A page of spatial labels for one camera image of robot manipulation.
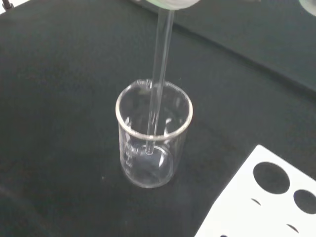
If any black cloth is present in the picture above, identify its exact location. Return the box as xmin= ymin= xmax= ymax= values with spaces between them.
xmin=0 ymin=0 xmax=316 ymax=237

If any white test tube rack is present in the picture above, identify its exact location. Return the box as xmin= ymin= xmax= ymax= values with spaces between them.
xmin=194 ymin=144 xmax=316 ymax=237

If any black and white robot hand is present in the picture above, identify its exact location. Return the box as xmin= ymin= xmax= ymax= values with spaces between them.
xmin=144 ymin=0 xmax=201 ymax=12

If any clear glass beaker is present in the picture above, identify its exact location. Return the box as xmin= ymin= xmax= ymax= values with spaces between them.
xmin=115 ymin=79 xmax=194 ymax=189

